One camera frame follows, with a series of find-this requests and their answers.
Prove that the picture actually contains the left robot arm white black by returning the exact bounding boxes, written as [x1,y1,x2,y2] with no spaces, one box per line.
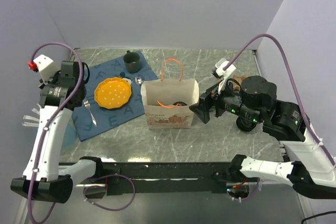
[10,61,104,204]

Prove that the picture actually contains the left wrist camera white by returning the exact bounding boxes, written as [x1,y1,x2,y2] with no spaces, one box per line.
[28,55,58,89]

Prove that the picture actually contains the black cup lid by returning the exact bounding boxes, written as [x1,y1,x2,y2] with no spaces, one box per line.
[173,101,187,106]
[236,117,257,132]

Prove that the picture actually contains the cream paper bag orange handles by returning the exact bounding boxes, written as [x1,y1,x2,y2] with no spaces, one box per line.
[141,58,200,129]

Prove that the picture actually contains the brown pulp cup carrier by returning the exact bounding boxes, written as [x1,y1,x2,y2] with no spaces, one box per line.
[171,102,186,107]

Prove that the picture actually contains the dark green mug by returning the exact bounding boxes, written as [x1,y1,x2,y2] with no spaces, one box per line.
[123,50,141,73]

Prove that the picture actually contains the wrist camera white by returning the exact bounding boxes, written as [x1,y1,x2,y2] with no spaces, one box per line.
[28,55,58,89]
[212,58,236,94]

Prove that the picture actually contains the silver spoon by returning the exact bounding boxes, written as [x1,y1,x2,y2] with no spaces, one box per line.
[134,77,143,86]

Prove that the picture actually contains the blue alphabet placemat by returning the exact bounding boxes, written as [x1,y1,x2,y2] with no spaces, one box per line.
[72,51,158,141]

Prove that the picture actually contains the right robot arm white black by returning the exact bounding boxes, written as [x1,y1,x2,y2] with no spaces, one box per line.
[190,76,335,199]

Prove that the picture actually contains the yellow dotted plate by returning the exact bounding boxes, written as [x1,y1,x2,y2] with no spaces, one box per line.
[94,77,132,110]

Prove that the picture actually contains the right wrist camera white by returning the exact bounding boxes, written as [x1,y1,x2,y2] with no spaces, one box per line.
[212,58,236,94]

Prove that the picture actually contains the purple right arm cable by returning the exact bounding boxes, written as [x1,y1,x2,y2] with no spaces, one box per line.
[223,34,336,167]

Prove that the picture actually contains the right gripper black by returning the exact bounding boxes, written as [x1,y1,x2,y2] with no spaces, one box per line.
[188,73,263,123]

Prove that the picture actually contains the silver fork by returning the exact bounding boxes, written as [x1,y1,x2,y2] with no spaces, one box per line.
[83,98,97,126]

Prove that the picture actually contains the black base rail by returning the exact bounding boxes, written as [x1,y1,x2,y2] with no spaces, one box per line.
[60,159,263,196]

